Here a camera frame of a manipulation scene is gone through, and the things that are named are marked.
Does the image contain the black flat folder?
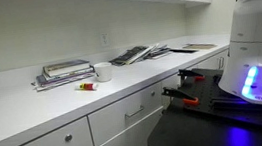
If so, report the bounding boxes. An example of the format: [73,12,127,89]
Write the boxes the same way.
[169,45,199,57]

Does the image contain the thin books under hardcover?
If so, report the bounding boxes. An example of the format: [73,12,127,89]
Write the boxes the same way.
[35,66,96,87]

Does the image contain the white base cabinet door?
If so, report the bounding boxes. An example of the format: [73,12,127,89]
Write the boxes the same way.
[194,49,232,75]

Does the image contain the white lower drawer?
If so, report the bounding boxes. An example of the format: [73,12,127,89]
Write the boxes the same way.
[91,105,169,146]

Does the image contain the dark hardcover book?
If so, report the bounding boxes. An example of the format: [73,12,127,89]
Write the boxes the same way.
[41,57,93,79]

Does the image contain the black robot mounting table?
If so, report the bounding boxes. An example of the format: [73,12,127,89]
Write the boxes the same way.
[138,59,262,146]

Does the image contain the magazine under book stack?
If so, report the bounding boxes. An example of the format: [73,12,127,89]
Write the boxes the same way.
[30,71,97,93]

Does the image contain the white edged magazine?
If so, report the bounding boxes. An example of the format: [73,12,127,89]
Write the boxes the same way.
[124,43,163,65]

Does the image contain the silver base cabinet handle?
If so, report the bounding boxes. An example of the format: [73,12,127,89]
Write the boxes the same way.
[216,55,227,70]

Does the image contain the red marker pen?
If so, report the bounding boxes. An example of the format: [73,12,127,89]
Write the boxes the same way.
[74,80,100,94]

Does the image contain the white wall outlet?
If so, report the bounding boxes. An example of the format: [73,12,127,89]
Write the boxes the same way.
[99,31,112,48]

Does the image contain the dark spiral notebook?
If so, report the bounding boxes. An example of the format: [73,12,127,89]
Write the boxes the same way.
[107,45,151,68]

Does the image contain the silver drawer handle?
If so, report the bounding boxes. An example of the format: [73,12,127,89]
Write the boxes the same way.
[123,105,146,120]

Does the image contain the dark magazines pile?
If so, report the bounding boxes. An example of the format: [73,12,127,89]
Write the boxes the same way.
[144,43,172,61]

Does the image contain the white mug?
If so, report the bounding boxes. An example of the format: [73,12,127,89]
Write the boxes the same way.
[93,60,115,84]

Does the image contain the black clamp orange tip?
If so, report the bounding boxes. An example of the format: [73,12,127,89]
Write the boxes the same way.
[176,66,207,85]
[160,82,200,110]

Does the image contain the narrow white drawer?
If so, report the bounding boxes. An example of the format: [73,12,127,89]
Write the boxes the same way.
[160,72,185,108]

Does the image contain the tan flat folder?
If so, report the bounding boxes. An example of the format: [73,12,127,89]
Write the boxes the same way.
[182,39,219,53]

